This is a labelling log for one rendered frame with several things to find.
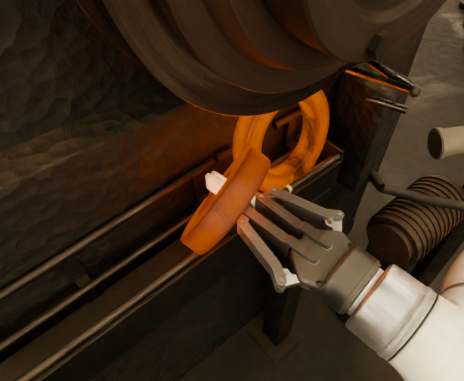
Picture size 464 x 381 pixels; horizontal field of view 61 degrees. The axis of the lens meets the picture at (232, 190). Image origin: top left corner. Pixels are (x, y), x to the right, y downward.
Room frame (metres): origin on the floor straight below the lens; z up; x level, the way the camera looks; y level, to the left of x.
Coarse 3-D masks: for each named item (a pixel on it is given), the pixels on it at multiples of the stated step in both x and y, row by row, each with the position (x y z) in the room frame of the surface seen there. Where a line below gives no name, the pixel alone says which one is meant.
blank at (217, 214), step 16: (240, 160) 0.35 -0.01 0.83; (256, 160) 0.34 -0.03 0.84; (224, 176) 0.37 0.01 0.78; (240, 176) 0.31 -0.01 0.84; (256, 176) 0.31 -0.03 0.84; (224, 192) 0.29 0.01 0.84; (240, 192) 0.29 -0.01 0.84; (256, 192) 0.30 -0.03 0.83; (208, 208) 0.29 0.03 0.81; (224, 208) 0.28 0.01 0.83; (240, 208) 0.28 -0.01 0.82; (192, 224) 0.30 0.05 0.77; (208, 224) 0.27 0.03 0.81; (224, 224) 0.27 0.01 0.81; (192, 240) 0.27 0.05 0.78; (208, 240) 0.26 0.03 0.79
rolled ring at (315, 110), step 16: (320, 96) 0.51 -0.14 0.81; (304, 112) 0.52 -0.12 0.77; (320, 112) 0.51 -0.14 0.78; (240, 128) 0.44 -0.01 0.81; (256, 128) 0.43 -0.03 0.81; (304, 128) 0.52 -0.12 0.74; (320, 128) 0.50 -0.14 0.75; (240, 144) 0.42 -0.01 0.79; (256, 144) 0.42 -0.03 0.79; (304, 144) 0.50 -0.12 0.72; (320, 144) 0.50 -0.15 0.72; (288, 160) 0.48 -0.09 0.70; (304, 160) 0.47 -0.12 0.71; (272, 176) 0.43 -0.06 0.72; (288, 176) 0.44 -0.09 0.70
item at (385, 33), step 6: (384, 30) 0.32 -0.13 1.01; (378, 36) 0.32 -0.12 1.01; (384, 36) 0.32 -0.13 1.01; (390, 36) 0.32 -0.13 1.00; (372, 42) 0.32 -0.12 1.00; (378, 42) 0.31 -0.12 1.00; (384, 42) 0.32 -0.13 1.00; (390, 42) 0.32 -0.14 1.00; (372, 48) 0.31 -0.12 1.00; (378, 48) 0.31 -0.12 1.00; (384, 48) 0.32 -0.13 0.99; (372, 54) 0.31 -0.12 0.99; (378, 54) 0.31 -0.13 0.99; (384, 54) 0.32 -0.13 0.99
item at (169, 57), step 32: (96, 0) 0.31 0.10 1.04; (128, 0) 0.27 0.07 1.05; (128, 32) 0.27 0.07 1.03; (160, 32) 0.29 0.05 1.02; (160, 64) 0.28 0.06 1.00; (192, 64) 0.30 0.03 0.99; (192, 96) 0.30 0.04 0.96; (224, 96) 0.32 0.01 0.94; (256, 96) 0.35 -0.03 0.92; (288, 96) 0.38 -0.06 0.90
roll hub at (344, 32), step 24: (288, 0) 0.27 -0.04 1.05; (312, 0) 0.26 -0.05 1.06; (336, 0) 0.28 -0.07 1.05; (360, 0) 0.32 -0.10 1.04; (384, 0) 0.34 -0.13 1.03; (408, 0) 0.36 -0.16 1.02; (432, 0) 0.37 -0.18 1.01; (288, 24) 0.29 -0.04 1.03; (312, 24) 0.27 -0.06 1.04; (336, 24) 0.28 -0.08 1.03; (360, 24) 0.30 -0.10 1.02; (384, 24) 0.33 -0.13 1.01; (408, 24) 0.35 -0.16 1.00; (336, 48) 0.29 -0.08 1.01; (360, 48) 0.31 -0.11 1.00
